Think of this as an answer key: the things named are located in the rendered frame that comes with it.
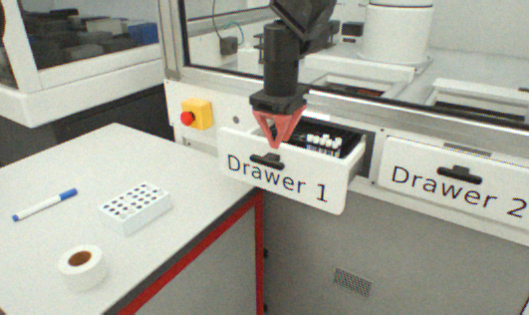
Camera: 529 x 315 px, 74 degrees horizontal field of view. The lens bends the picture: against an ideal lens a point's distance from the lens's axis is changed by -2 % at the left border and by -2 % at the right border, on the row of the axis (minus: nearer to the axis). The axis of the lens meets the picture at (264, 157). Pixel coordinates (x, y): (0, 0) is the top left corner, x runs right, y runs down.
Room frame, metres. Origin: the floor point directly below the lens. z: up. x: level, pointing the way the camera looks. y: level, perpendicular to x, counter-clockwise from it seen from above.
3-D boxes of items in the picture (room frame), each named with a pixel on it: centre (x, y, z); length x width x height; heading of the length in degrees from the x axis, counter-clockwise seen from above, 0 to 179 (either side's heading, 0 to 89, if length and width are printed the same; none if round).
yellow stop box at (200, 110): (0.90, 0.18, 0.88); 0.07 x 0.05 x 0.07; 57
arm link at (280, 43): (0.58, -0.03, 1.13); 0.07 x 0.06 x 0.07; 141
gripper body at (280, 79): (0.57, -0.03, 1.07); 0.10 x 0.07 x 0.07; 149
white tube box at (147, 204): (0.61, 0.27, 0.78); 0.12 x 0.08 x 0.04; 145
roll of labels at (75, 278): (0.44, 0.31, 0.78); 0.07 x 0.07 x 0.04
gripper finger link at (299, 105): (0.58, -0.03, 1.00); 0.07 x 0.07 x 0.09; 59
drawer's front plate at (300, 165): (0.62, -0.03, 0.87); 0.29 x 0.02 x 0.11; 57
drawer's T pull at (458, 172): (0.55, -0.35, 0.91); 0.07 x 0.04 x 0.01; 57
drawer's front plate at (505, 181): (0.57, -0.37, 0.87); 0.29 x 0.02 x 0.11; 57
